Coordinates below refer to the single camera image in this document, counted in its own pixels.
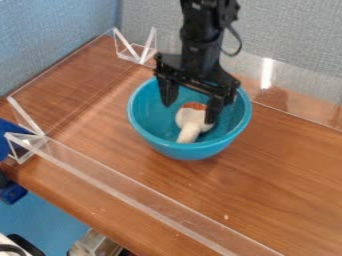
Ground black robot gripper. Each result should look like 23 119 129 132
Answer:
154 52 241 124

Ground white toy mushroom brown cap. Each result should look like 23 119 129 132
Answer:
175 102 214 144

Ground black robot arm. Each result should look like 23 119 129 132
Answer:
154 0 242 124

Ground blue plastic bowl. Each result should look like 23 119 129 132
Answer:
127 77 253 161

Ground clear acrylic back barrier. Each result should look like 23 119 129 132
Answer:
110 27 342 132

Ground clear acrylic barrier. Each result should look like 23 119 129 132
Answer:
110 27 342 132
4 132 285 256
7 30 117 134

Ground clear acrylic front barrier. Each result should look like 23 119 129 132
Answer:
4 132 285 256

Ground clear acrylic left barrier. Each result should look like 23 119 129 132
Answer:
7 30 117 134

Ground blue clamp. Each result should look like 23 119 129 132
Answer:
0 118 30 205

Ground black and white object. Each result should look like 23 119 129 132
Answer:
0 233 46 256

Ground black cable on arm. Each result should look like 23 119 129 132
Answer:
219 19 245 58

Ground clear bracket under table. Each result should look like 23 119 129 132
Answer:
67 229 123 256

